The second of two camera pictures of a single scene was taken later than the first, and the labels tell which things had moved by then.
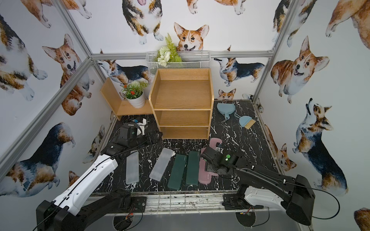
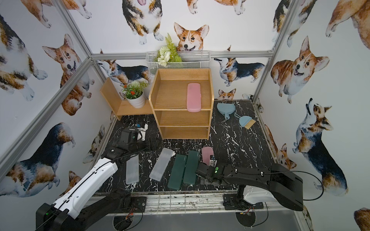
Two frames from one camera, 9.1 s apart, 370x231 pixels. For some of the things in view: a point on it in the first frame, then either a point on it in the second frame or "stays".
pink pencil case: x=213 y=141 -> x=193 y=97
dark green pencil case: x=193 y=168 stays
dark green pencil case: x=178 y=173 stays
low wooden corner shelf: x=123 y=107 stays
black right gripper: x=209 y=164 -> x=206 y=177
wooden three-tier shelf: x=182 y=100 stays
